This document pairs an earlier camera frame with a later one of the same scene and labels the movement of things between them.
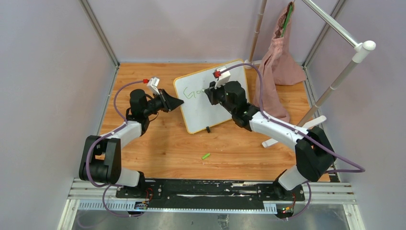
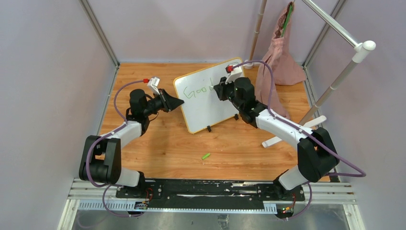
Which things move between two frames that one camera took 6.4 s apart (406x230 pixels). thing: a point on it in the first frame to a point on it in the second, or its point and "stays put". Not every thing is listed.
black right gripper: x=211 y=92 to x=221 y=88
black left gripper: x=167 y=102 stays put
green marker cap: x=206 y=155 stays put
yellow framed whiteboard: x=197 y=111 stays put
